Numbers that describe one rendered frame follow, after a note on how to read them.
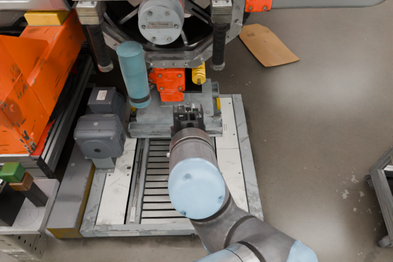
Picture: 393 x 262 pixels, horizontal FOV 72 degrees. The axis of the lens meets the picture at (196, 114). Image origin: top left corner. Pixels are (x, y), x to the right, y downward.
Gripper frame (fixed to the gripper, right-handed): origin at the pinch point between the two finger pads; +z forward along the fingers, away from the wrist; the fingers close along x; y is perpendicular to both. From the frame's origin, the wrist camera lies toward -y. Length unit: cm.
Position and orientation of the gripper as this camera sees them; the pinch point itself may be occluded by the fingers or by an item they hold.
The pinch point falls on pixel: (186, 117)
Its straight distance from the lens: 77.6
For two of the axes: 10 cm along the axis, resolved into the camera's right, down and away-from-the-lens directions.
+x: -10.0, 0.5, -0.7
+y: -0.3, -9.2, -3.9
